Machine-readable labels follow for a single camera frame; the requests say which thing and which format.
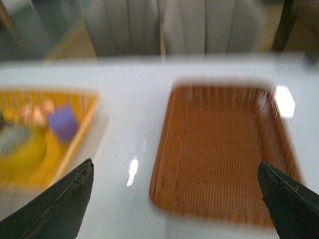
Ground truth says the black table leg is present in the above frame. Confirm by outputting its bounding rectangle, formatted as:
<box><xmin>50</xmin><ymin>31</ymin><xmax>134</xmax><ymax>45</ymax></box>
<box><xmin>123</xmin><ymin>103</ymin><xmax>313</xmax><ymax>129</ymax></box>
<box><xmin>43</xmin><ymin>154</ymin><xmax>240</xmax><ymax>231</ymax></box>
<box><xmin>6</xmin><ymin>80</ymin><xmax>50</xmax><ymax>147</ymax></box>
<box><xmin>272</xmin><ymin>0</ymin><xmax>297</xmax><ymax>52</ymax></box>

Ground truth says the purple foam cube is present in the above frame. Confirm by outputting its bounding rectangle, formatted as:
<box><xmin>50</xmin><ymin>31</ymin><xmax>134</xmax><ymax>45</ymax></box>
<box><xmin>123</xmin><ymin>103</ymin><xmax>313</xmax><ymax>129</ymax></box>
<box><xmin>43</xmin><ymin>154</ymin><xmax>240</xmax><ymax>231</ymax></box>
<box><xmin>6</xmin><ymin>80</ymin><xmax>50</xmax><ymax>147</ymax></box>
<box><xmin>48</xmin><ymin>105</ymin><xmax>79</xmax><ymax>143</ymax></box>

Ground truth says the yellow tape roll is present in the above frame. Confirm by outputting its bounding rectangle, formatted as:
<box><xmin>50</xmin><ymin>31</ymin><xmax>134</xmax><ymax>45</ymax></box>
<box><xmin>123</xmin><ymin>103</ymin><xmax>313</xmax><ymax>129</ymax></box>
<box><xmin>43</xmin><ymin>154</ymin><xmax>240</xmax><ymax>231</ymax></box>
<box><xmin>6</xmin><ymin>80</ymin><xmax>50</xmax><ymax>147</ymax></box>
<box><xmin>0</xmin><ymin>125</ymin><xmax>47</xmax><ymax>182</ymax></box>

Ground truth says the toy croissant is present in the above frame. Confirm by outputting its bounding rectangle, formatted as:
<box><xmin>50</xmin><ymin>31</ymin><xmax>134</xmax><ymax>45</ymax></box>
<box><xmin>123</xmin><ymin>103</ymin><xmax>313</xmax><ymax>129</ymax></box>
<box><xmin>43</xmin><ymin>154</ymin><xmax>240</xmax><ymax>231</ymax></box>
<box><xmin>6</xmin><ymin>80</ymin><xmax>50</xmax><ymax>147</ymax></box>
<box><xmin>19</xmin><ymin>100</ymin><xmax>56</xmax><ymax>128</ymax></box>

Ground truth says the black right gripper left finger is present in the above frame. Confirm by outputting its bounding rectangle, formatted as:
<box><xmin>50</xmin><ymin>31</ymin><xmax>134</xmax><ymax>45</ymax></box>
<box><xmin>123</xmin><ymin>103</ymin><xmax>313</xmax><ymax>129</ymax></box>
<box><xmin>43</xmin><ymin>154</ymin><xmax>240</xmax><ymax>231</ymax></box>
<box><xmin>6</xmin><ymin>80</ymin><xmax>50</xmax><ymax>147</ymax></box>
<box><xmin>0</xmin><ymin>159</ymin><xmax>94</xmax><ymax>239</ymax></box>

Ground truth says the left grey chair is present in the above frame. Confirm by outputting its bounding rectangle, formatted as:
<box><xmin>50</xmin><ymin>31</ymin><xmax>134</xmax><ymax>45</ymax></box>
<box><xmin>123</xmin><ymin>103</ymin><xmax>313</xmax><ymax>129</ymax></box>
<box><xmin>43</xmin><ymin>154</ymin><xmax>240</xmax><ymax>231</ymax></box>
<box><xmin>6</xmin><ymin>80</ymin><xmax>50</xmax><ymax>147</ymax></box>
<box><xmin>83</xmin><ymin>0</ymin><xmax>160</xmax><ymax>57</ymax></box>

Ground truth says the brown wicker basket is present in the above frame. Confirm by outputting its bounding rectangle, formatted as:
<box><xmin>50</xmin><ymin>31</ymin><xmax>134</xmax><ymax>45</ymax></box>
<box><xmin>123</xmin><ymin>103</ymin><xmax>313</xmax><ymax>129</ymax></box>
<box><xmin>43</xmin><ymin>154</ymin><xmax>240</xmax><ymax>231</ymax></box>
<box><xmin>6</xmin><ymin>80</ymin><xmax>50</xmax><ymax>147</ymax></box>
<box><xmin>149</xmin><ymin>84</ymin><xmax>301</xmax><ymax>228</ymax></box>

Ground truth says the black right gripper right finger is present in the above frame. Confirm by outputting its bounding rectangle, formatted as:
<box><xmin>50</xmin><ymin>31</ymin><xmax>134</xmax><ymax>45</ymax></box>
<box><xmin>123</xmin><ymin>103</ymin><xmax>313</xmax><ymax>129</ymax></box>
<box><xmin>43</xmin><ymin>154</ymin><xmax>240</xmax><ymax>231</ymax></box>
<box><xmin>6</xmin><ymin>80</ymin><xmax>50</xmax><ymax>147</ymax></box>
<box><xmin>257</xmin><ymin>161</ymin><xmax>319</xmax><ymax>239</ymax></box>

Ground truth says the grey chair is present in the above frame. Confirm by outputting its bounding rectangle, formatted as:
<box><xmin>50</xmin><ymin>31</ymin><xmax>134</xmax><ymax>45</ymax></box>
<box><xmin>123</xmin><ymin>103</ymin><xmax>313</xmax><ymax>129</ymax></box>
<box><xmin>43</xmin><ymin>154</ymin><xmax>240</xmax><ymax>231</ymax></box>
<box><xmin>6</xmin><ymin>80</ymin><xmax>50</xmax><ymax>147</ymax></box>
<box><xmin>163</xmin><ymin>0</ymin><xmax>266</xmax><ymax>55</ymax></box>
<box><xmin>83</xmin><ymin>0</ymin><xmax>160</xmax><ymax>57</ymax></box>

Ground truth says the right grey chair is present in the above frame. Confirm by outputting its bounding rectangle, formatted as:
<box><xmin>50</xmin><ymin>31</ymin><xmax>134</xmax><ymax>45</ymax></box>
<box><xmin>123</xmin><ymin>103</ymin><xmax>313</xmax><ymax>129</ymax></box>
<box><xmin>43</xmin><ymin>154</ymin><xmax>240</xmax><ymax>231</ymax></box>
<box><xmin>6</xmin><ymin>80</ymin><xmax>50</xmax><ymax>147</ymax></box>
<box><xmin>163</xmin><ymin>0</ymin><xmax>266</xmax><ymax>55</ymax></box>

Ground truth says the yellow wicker basket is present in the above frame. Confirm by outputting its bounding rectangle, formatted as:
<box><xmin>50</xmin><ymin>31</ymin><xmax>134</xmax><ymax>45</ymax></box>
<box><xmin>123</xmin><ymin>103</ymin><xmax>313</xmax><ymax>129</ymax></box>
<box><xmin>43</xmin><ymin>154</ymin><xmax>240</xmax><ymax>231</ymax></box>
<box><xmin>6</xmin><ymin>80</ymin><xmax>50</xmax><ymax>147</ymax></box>
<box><xmin>0</xmin><ymin>88</ymin><xmax>100</xmax><ymax>190</ymax></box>

